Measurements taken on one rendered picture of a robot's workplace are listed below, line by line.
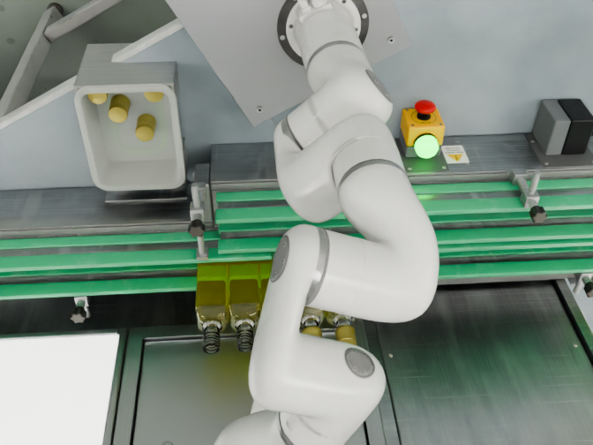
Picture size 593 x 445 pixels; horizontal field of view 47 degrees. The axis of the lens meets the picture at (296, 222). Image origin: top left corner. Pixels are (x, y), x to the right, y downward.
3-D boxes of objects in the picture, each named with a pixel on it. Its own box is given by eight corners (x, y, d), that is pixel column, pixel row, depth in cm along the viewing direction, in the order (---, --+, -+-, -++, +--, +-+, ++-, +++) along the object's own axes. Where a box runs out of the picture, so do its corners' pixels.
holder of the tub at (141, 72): (107, 184, 141) (101, 208, 135) (80, 64, 123) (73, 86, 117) (191, 181, 142) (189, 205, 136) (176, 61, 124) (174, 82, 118)
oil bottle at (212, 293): (201, 255, 138) (197, 338, 122) (198, 235, 134) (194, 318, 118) (228, 253, 138) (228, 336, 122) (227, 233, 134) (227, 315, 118)
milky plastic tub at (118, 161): (101, 165, 137) (94, 192, 130) (78, 64, 122) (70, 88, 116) (189, 162, 138) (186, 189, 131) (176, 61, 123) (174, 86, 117)
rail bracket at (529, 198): (504, 178, 131) (527, 224, 121) (512, 147, 126) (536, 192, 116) (524, 177, 131) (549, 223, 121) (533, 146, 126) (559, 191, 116)
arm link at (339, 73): (386, 67, 104) (410, 124, 92) (319, 119, 109) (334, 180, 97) (347, 23, 99) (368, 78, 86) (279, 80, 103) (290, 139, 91)
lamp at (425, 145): (411, 153, 132) (415, 162, 129) (415, 132, 129) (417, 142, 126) (435, 152, 132) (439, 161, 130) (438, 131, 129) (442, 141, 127)
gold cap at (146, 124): (135, 114, 128) (132, 126, 125) (154, 112, 128) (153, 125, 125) (138, 130, 130) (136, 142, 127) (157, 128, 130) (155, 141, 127)
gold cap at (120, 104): (108, 94, 125) (106, 107, 121) (129, 93, 125) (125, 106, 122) (112, 110, 127) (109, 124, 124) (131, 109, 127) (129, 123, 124)
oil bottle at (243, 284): (229, 253, 138) (229, 336, 122) (228, 233, 134) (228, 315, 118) (258, 252, 138) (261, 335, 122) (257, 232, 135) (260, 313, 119)
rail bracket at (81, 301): (84, 287, 142) (72, 338, 132) (77, 264, 138) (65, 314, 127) (103, 286, 142) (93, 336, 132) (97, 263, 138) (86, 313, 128)
